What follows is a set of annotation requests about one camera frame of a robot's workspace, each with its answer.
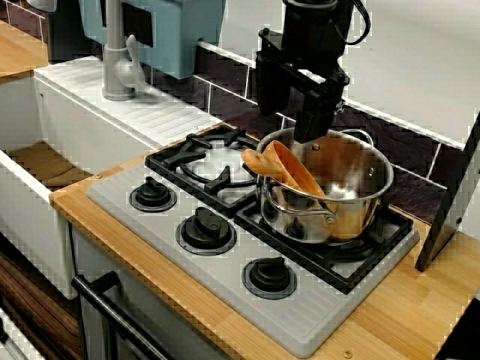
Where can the black stove knob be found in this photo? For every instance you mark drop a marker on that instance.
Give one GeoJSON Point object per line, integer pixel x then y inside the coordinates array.
{"type": "Point", "coordinates": [206, 229]}
{"type": "Point", "coordinates": [269, 278]}
{"type": "Point", "coordinates": [153, 195]}

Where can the brown cardboard sheet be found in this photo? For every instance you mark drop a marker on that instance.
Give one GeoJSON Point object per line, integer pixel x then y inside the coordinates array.
{"type": "Point", "coordinates": [41, 165]}

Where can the wooden stove countertop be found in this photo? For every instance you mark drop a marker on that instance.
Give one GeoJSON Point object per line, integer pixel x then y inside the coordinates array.
{"type": "Point", "coordinates": [393, 318]}

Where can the grey toy faucet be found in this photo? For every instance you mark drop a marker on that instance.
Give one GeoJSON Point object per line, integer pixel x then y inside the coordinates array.
{"type": "Point", "coordinates": [114, 56]}

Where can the orange toy frying pan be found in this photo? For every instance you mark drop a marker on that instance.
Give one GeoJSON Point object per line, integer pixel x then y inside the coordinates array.
{"type": "Point", "coordinates": [288, 168]}

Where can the black burner grate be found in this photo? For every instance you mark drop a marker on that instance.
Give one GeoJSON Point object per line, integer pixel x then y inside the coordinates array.
{"type": "Point", "coordinates": [168, 157]}
{"type": "Point", "coordinates": [337, 273]}

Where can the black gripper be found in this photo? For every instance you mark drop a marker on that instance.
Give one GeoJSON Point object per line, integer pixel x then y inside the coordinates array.
{"type": "Point", "coordinates": [315, 41]}

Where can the white oven cabinet front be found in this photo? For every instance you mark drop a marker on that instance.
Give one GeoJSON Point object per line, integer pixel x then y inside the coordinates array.
{"type": "Point", "coordinates": [157, 300]}

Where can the dark slanted panel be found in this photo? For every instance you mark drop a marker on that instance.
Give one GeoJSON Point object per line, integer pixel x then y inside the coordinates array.
{"type": "Point", "coordinates": [450, 206]}

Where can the grey toy stove panel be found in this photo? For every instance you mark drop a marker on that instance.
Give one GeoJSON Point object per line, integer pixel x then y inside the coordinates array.
{"type": "Point", "coordinates": [300, 330]}

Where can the stainless steel pot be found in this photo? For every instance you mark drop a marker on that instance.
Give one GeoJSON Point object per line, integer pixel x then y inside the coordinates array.
{"type": "Point", "coordinates": [337, 221]}

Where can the teal box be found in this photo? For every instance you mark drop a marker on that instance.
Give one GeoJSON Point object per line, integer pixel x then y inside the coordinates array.
{"type": "Point", "coordinates": [176, 37]}

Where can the dark tiled backsplash panel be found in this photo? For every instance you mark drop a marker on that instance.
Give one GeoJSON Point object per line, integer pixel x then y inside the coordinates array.
{"type": "Point", "coordinates": [412, 150]}

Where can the white toy sink basin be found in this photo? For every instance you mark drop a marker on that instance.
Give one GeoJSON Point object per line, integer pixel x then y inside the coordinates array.
{"type": "Point", "coordinates": [93, 123]}

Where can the white rounded object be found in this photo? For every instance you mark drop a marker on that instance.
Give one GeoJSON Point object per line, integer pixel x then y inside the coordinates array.
{"type": "Point", "coordinates": [43, 4]}

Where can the wooden side countertop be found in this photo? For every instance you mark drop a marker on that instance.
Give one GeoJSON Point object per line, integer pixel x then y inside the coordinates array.
{"type": "Point", "coordinates": [18, 56]}

